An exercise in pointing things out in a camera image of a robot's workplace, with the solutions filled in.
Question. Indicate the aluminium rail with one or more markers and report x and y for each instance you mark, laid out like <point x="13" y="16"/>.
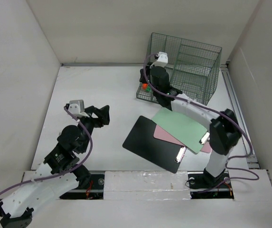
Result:
<point x="100" y="64"/>
<point x="252" y="161"/>

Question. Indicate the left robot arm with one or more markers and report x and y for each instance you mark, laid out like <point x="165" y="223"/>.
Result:
<point x="60" y="171"/>

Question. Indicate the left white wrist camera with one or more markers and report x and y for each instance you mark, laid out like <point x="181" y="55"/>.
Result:
<point x="76" y="108"/>

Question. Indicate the aluminium rail right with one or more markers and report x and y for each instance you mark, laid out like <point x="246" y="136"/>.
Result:
<point x="252" y="161"/>

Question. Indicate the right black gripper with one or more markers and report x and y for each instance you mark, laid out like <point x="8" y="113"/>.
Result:
<point x="147" y="71"/>

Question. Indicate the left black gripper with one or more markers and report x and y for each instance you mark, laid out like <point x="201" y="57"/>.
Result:
<point x="102" y="113"/>

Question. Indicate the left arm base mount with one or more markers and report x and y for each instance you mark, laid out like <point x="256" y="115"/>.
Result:
<point x="92" y="191"/>

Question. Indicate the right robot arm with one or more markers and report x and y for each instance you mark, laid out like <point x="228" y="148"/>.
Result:
<point x="222" y="126"/>

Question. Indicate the aluminium rail back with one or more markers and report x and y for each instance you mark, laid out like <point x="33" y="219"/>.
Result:
<point x="100" y="64"/>

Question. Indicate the green wire mesh organizer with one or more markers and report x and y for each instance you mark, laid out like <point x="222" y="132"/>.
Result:
<point x="193" y="67"/>

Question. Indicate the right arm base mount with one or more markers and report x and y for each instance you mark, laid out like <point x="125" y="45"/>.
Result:
<point x="203" y="187"/>

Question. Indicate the green clipboard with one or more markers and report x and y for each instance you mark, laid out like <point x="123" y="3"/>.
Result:
<point x="184" y="129"/>

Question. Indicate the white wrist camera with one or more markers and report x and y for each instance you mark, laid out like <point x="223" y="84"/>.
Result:
<point x="76" y="108"/>
<point x="161" y="60"/>

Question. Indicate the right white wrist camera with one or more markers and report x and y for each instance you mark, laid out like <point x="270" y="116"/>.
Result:
<point x="161" y="60"/>

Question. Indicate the black clipboard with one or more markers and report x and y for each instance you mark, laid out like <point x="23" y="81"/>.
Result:
<point x="141" y="142"/>

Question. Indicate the pink clipboard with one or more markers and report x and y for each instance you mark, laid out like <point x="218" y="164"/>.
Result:
<point x="161" y="134"/>

